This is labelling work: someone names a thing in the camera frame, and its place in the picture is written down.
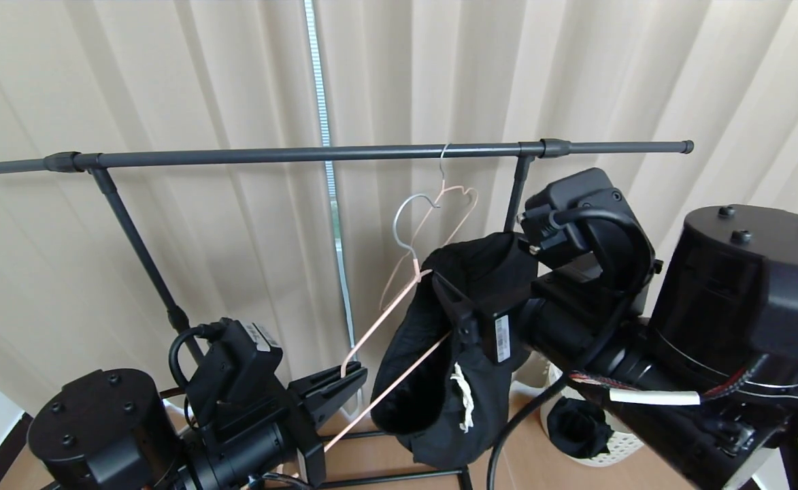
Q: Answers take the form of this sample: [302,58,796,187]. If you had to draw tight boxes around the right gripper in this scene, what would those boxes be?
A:
[431,271,760,490]

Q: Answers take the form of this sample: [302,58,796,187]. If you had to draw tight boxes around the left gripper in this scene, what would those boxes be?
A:
[174,364,369,490]

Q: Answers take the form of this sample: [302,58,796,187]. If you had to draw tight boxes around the pink clothes hanger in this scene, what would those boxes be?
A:
[378,143,480,312]
[322,193,454,453]

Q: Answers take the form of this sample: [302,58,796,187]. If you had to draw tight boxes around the black drawstring shorts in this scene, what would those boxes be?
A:
[370,231,541,470]

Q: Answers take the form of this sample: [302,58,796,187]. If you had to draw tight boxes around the white laundry basket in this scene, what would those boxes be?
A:
[540,361,644,468]

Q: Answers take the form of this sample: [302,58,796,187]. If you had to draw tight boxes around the black clothes rack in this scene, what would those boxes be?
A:
[0,139,695,490]

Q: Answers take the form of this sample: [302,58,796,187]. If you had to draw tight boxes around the black garment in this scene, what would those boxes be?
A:
[547,398,615,460]

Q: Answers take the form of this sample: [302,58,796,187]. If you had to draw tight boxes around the beige curtain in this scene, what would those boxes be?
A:
[0,0,798,423]

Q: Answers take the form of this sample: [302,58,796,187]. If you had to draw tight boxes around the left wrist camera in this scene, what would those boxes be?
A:
[184,318,285,436]

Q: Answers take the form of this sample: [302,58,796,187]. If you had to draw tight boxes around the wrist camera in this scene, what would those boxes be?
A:
[184,318,285,436]
[520,168,658,300]

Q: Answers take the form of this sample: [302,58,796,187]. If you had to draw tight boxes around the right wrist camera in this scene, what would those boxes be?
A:
[520,168,658,300]

